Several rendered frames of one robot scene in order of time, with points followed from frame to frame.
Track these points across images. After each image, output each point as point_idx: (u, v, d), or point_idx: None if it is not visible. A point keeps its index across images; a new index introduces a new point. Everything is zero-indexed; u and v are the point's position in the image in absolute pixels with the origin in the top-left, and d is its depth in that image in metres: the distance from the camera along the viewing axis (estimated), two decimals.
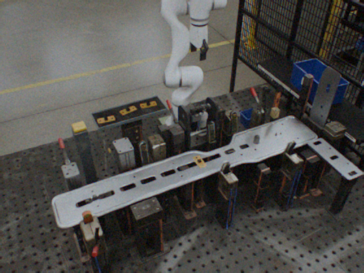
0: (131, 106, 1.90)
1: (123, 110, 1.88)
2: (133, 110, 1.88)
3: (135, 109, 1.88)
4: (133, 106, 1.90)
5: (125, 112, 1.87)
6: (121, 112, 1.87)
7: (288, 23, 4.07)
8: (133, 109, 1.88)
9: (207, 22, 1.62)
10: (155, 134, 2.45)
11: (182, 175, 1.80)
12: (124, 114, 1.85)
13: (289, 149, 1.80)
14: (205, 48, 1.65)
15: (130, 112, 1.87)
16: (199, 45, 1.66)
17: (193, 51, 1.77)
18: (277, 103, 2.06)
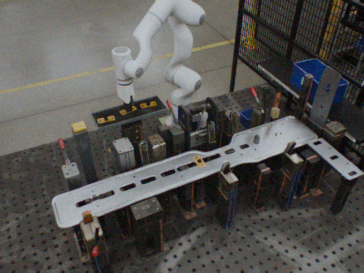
0: None
1: (123, 110, 1.88)
2: (133, 110, 1.88)
3: (135, 109, 1.88)
4: (133, 106, 1.90)
5: (125, 112, 1.87)
6: (121, 112, 1.87)
7: (288, 23, 4.07)
8: (133, 109, 1.88)
9: (132, 80, 1.74)
10: (155, 134, 2.45)
11: (182, 175, 1.80)
12: (124, 114, 1.85)
13: (289, 149, 1.80)
14: (131, 104, 1.80)
15: (130, 112, 1.87)
16: (127, 101, 1.78)
17: None
18: (277, 103, 2.06)
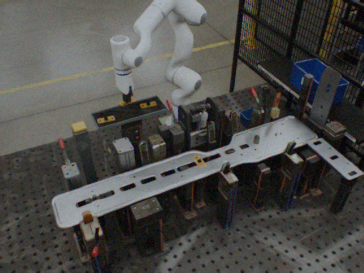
0: None
1: (121, 101, 1.84)
2: (132, 101, 1.84)
3: (134, 101, 1.85)
4: (132, 98, 1.87)
5: (124, 103, 1.83)
6: (120, 103, 1.83)
7: (288, 23, 4.07)
8: (132, 101, 1.85)
9: (131, 70, 1.71)
10: (155, 134, 2.45)
11: (182, 175, 1.80)
12: (123, 105, 1.82)
13: (289, 149, 1.80)
14: (130, 95, 1.77)
15: (129, 103, 1.84)
16: (126, 92, 1.75)
17: None
18: (277, 103, 2.06)
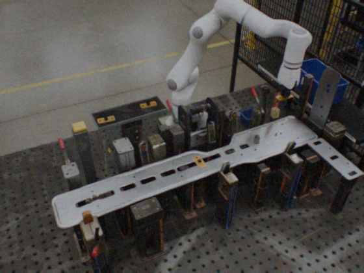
0: None
1: (279, 96, 1.82)
2: (290, 97, 1.81)
3: (292, 96, 1.82)
4: None
5: (282, 97, 1.81)
6: (277, 97, 1.81)
7: None
8: (290, 96, 1.82)
9: (301, 65, 1.68)
10: (155, 134, 2.45)
11: (182, 175, 1.80)
12: (281, 100, 1.79)
13: (289, 149, 1.80)
14: (293, 90, 1.74)
15: (286, 98, 1.81)
16: (290, 86, 1.72)
17: (283, 94, 1.82)
18: (277, 103, 2.06)
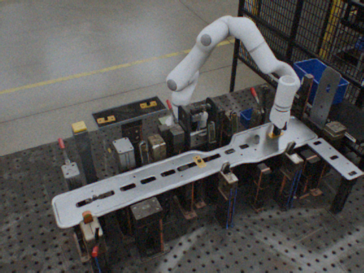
0: None
1: (271, 133, 1.98)
2: (281, 134, 1.97)
3: (283, 133, 1.98)
4: (280, 130, 1.99)
5: (273, 135, 1.97)
6: (270, 134, 1.97)
7: (288, 23, 4.07)
8: (281, 133, 1.98)
9: (290, 108, 1.84)
10: (155, 134, 2.45)
11: (182, 175, 1.80)
12: (273, 138, 1.95)
13: (289, 149, 1.80)
14: (283, 129, 1.89)
15: (278, 135, 1.97)
16: (281, 127, 1.88)
17: (275, 131, 1.98)
18: None
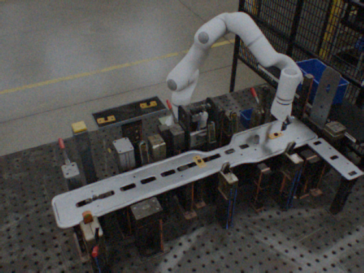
0: (278, 131, 2.00)
1: (271, 134, 1.98)
2: (281, 135, 1.98)
3: (283, 134, 1.98)
4: (280, 132, 2.00)
5: (273, 136, 1.97)
6: (270, 136, 1.97)
7: (288, 23, 4.07)
8: (281, 134, 1.98)
9: (292, 101, 1.81)
10: (155, 134, 2.45)
11: (182, 175, 1.80)
12: (273, 138, 1.96)
13: (289, 149, 1.80)
14: (289, 123, 1.84)
15: (278, 136, 1.97)
16: (283, 119, 1.85)
17: (272, 119, 1.96)
18: None
